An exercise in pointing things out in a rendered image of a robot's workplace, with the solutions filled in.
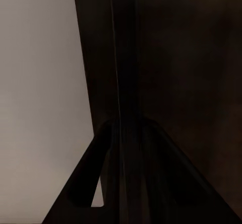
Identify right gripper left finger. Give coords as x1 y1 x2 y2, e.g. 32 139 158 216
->
41 116 120 224

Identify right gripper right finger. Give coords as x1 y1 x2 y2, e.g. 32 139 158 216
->
140 116 242 224

